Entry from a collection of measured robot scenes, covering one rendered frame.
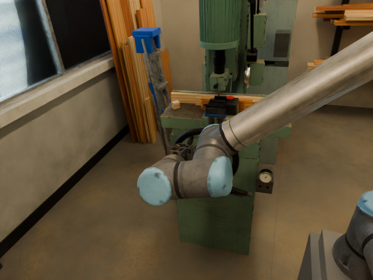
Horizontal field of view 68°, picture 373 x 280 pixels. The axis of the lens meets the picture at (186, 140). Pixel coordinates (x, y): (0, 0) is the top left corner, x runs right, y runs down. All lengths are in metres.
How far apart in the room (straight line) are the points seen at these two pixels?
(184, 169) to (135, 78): 2.06
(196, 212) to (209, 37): 0.96
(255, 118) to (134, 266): 1.37
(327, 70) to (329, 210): 1.68
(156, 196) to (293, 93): 0.39
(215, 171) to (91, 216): 1.68
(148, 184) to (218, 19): 0.79
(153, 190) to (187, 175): 0.09
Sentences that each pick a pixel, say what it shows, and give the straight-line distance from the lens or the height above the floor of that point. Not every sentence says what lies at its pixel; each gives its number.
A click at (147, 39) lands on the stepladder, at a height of 1.11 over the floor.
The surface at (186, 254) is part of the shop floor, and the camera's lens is 1.84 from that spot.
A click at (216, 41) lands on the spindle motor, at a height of 1.23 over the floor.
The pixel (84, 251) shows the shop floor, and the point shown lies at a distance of 2.01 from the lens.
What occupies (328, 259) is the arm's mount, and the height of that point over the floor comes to 0.63.
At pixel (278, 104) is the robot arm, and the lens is 0.67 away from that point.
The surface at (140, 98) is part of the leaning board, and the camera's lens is 2.69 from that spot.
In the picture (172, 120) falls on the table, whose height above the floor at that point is 0.88.
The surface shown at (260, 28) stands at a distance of 1.47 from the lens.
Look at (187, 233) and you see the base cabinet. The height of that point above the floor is 0.10.
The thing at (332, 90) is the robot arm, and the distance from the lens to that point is 0.66.
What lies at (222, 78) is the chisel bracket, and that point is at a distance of 1.31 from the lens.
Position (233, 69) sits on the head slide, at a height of 1.07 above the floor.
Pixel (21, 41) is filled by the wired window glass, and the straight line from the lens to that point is 2.19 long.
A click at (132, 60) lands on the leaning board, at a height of 0.85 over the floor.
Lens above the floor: 1.48
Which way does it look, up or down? 31 degrees down
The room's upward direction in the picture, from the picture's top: 4 degrees counter-clockwise
